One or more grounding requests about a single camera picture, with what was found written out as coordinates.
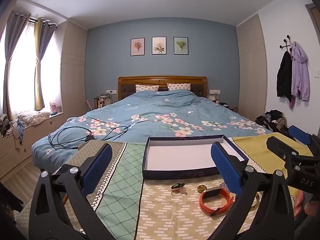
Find tortoiseshell bangle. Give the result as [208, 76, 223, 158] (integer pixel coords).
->
[250, 192, 260, 211]

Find orange smart watch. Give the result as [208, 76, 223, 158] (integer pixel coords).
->
[199, 186, 234, 216]

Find right hand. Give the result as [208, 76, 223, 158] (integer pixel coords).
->
[293, 191, 319, 218]

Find clothes pile on floor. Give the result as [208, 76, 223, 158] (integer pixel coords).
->
[255, 110, 289, 135]

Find purple jacket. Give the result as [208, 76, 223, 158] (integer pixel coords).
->
[290, 41, 310, 109]

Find black jacket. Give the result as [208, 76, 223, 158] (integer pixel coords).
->
[277, 51, 292, 102]

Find clothes on window seat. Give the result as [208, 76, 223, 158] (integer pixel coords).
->
[1, 111, 51, 144]

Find navy shallow box tray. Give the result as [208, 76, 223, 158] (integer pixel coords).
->
[142, 135, 248, 180]

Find right patterned pillow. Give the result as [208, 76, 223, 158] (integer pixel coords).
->
[167, 83, 191, 91]

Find patterned pillow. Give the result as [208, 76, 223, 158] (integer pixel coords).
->
[167, 83, 191, 91]
[136, 85, 159, 92]

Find blue floral duvet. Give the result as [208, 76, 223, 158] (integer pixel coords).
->
[31, 90, 269, 172]

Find wooden headboard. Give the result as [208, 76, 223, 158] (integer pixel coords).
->
[117, 75, 207, 101]

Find left patterned pillow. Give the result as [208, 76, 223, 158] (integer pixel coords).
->
[136, 85, 159, 92]

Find green leaf picture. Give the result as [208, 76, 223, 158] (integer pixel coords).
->
[174, 37, 189, 55]

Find white flower picture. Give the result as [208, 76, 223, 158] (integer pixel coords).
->
[152, 37, 167, 55]

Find right curtain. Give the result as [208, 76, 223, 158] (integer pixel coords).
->
[34, 17, 58, 112]

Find curtain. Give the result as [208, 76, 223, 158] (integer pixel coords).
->
[2, 10, 32, 120]
[34, 17, 58, 112]

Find pink flower picture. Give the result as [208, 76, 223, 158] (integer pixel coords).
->
[131, 37, 145, 56]

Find left curtain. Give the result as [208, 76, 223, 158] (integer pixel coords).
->
[2, 10, 32, 120]

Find black charging cable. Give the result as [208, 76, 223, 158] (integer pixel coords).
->
[48, 125, 129, 151]

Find wall coat hooks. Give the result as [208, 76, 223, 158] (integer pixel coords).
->
[279, 35, 292, 52]

